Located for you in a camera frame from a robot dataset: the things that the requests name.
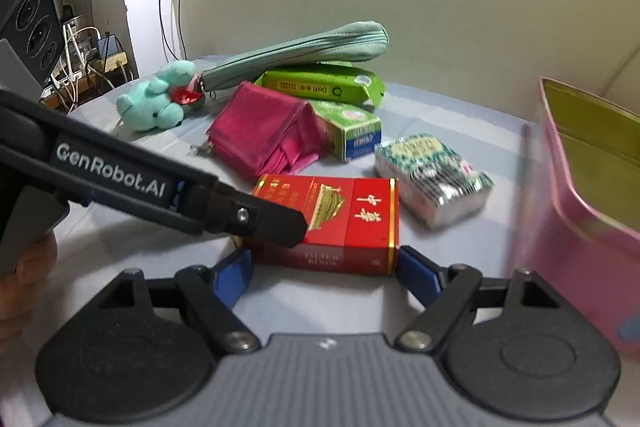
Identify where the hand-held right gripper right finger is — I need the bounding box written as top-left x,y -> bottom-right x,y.
395,245 -> 563,353

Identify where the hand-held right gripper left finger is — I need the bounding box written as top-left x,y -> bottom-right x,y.
92,248 -> 262,354

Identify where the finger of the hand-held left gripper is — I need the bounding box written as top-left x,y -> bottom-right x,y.
175,179 -> 309,250

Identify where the red cigarette box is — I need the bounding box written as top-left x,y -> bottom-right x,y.
231,174 -> 401,277

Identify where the teal plush toy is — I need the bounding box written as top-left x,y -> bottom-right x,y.
116,60 -> 205,132

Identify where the green box with blue label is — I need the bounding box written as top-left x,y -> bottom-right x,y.
307,99 -> 382,164

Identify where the lime green tissue packet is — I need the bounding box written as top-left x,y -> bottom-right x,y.
254,63 -> 387,108

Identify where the pink cardboard box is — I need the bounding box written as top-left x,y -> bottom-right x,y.
510,77 -> 640,355

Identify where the person's left hand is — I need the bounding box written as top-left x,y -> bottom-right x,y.
0,232 -> 60,350

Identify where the magenta folded cloth pouch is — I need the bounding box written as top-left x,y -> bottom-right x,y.
206,81 -> 328,180

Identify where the silver green patterned packet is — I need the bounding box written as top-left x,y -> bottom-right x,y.
374,133 -> 495,229

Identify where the yellowish power strip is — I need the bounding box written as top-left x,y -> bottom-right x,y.
92,52 -> 129,74

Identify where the light blue bed sheet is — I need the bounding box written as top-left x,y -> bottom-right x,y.
0,54 -> 640,427

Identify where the teal zipper pencil case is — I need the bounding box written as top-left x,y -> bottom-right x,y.
200,21 -> 390,100

